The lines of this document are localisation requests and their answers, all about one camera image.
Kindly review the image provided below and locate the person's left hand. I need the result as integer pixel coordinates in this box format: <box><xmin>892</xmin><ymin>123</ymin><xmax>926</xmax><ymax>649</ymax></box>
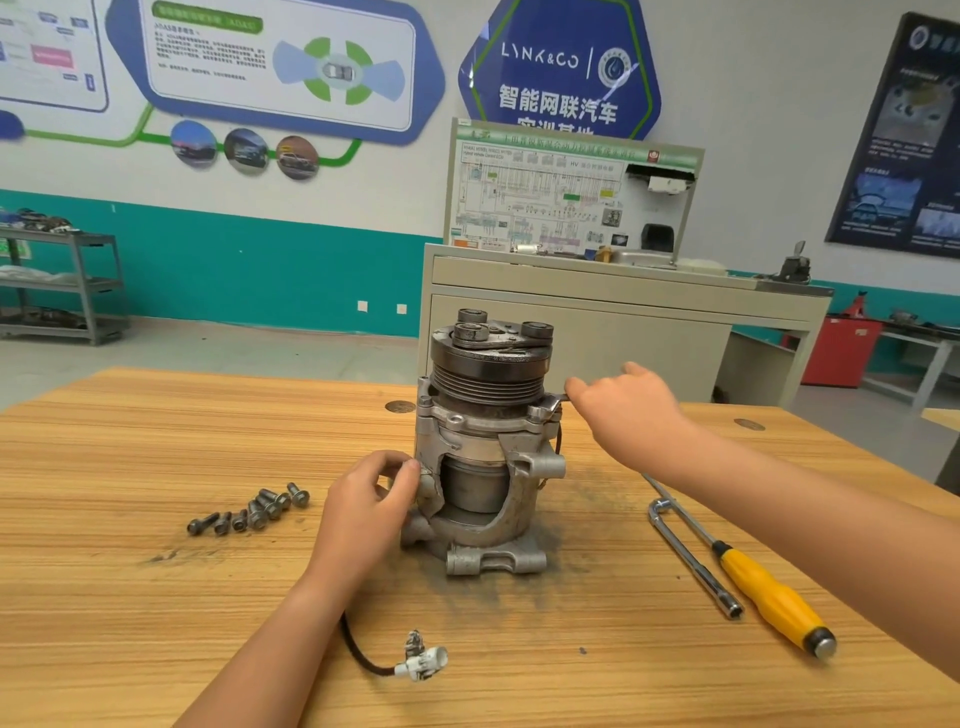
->
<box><xmin>297</xmin><ymin>450</ymin><xmax>425</xmax><ymax>602</ymax></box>

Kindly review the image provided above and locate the person's right hand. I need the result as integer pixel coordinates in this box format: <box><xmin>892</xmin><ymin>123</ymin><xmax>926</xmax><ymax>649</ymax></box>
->
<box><xmin>564</xmin><ymin>360</ymin><xmax>702</xmax><ymax>485</ymax></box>

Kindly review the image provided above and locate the grey metal compressor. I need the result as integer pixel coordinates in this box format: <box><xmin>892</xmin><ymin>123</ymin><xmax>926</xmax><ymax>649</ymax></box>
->
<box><xmin>339</xmin><ymin>307</ymin><xmax>569</xmax><ymax>683</ymax></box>

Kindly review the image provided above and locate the person's left forearm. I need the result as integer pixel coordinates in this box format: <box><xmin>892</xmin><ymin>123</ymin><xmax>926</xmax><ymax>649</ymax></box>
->
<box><xmin>177</xmin><ymin>573</ymin><xmax>344</xmax><ymax>728</ymax></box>

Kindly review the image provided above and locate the person's right forearm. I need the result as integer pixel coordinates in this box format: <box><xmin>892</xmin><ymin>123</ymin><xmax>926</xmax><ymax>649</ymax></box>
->
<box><xmin>660</xmin><ymin>435</ymin><xmax>960</xmax><ymax>684</ymax></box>

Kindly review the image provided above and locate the beige workbench cabinet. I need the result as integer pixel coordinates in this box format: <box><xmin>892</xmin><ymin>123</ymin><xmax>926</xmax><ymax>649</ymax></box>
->
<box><xmin>418</xmin><ymin>243</ymin><xmax>834</xmax><ymax>410</ymax></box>

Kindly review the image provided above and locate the silver L-shaped socket wrench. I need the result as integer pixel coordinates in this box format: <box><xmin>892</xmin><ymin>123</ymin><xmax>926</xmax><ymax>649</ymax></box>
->
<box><xmin>648</xmin><ymin>498</ymin><xmax>746</xmax><ymax>621</ymax></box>

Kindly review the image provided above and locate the red cabinet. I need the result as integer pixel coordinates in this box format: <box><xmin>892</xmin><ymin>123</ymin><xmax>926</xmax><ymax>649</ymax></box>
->
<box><xmin>799</xmin><ymin>312</ymin><xmax>885</xmax><ymax>390</ymax></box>

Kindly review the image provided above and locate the small black device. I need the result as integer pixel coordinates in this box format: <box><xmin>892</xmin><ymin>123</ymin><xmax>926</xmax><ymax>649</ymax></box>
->
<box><xmin>775</xmin><ymin>241</ymin><xmax>813</xmax><ymax>287</ymax></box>

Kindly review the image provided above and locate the white wiring display board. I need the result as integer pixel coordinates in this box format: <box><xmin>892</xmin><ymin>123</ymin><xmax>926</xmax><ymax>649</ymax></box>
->
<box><xmin>442</xmin><ymin>118</ymin><xmax>707</xmax><ymax>269</ymax></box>

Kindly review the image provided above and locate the wooden side table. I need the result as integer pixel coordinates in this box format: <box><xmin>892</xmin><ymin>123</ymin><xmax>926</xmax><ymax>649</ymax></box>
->
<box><xmin>922</xmin><ymin>408</ymin><xmax>960</xmax><ymax>497</ymax></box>

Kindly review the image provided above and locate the grey metal shelf cart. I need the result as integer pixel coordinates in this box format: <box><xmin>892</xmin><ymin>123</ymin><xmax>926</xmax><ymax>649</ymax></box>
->
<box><xmin>0</xmin><ymin>210</ymin><xmax>126</xmax><ymax>347</ymax></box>

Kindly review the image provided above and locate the blue rounded infographic panel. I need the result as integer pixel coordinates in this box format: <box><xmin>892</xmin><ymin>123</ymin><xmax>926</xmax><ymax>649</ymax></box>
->
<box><xmin>105</xmin><ymin>0</ymin><xmax>449</xmax><ymax>147</ymax></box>

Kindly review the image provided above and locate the yellow handled screwdriver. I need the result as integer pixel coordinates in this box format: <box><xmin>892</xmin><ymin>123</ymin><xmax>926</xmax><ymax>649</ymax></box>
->
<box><xmin>645</xmin><ymin>475</ymin><xmax>839</xmax><ymax>660</ymax></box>

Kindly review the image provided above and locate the blue hexagon wall sign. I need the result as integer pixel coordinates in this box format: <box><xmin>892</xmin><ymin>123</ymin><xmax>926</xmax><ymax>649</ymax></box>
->
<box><xmin>457</xmin><ymin>0</ymin><xmax>663</xmax><ymax>141</ymax></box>

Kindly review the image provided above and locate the round photo wall decal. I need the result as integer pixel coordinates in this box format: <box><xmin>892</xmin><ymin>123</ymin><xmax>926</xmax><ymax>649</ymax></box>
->
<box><xmin>274</xmin><ymin>133</ymin><xmax>321</xmax><ymax>183</ymax></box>
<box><xmin>169</xmin><ymin>118</ymin><xmax>221</xmax><ymax>170</ymax></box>
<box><xmin>223</xmin><ymin>126</ymin><xmax>272</xmax><ymax>176</ymax></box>

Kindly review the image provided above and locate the dark wall poster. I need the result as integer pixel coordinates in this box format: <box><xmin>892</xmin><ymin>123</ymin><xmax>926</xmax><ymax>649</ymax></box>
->
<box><xmin>826</xmin><ymin>12</ymin><xmax>960</xmax><ymax>260</ymax></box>

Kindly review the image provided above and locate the white infographic wall panel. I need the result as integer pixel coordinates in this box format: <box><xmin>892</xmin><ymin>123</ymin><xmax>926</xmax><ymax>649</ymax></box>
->
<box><xmin>0</xmin><ymin>0</ymin><xmax>111</xmax><ymax>114</ymax></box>

